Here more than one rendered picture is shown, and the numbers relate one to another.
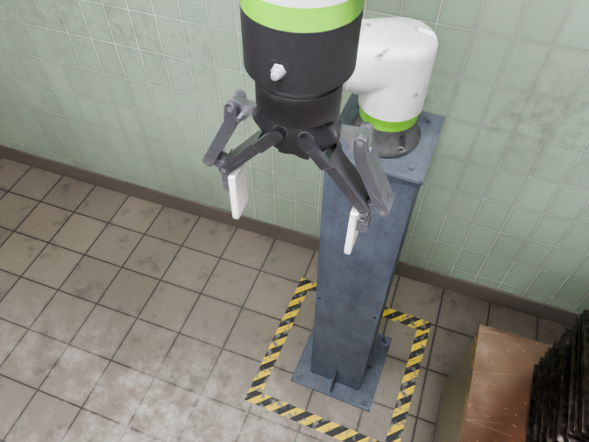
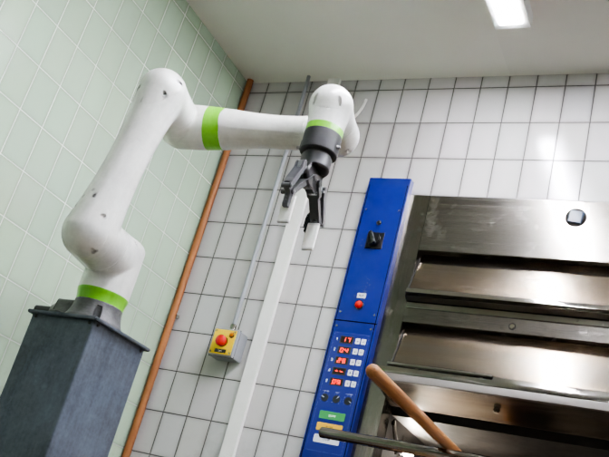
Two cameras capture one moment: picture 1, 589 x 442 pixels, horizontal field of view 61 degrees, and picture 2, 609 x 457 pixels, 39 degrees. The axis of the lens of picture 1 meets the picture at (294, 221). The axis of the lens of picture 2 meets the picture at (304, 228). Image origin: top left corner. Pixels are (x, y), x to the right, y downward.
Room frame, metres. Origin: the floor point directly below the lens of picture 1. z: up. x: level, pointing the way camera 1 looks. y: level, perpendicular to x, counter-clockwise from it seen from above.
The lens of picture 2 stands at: (0.03, 1.79, 0.75)
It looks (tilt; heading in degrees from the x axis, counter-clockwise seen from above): 22 degrees up; 280
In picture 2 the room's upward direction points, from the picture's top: 16 degrees clockwise
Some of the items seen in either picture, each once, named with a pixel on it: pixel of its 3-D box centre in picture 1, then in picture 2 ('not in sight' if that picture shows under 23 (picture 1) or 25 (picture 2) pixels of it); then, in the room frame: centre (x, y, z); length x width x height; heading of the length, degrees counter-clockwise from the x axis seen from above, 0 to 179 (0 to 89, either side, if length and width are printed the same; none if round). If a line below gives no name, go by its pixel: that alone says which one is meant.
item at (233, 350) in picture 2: not in sight; (227, 345); (0.68, -1.09, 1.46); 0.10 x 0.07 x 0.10; 160
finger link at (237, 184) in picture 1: (238, 190); (286, 209); (0.38, 0.06, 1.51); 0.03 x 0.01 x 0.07; 159
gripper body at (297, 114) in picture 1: (298, 110); (313, 173); (0.36, 0.00, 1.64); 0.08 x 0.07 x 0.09; 69
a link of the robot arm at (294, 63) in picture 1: (301, 33); (318, 146); (0.36, -0.01, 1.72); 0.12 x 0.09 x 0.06; 159
